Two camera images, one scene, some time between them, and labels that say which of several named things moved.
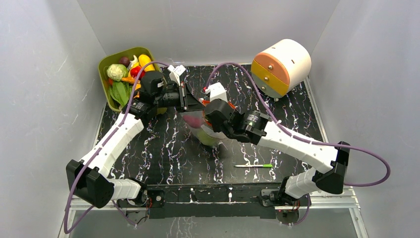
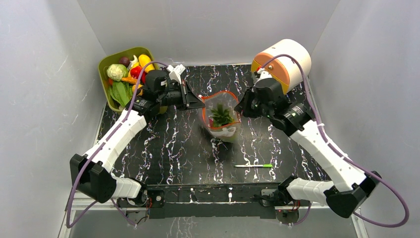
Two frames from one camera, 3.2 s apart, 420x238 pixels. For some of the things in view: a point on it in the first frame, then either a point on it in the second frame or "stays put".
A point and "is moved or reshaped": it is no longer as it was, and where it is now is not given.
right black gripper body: [211, 116] → [248, 105]
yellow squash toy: [143, 59] stays put
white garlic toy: [135, 60] stays put
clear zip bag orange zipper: [197, 124] is moved or reshaped
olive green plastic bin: [114, 58] stays put
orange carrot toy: [130, 79] stays put
